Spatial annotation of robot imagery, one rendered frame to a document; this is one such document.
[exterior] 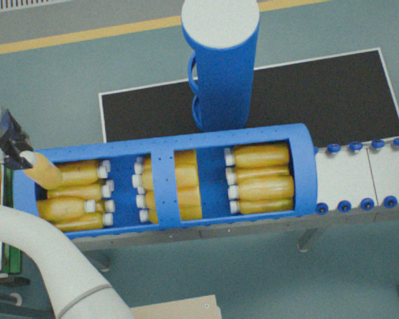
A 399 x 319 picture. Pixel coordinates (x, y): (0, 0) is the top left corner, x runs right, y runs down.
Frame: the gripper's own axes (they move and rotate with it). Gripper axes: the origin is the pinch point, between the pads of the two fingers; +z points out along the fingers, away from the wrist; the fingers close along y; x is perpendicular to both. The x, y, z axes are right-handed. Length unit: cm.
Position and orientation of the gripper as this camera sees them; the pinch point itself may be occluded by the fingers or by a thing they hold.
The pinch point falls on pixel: (22, 155)
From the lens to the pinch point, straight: 143.5
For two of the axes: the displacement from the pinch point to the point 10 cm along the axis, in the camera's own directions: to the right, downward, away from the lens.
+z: 0.4, 3.2, 9.5
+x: -9.9, 1.0, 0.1
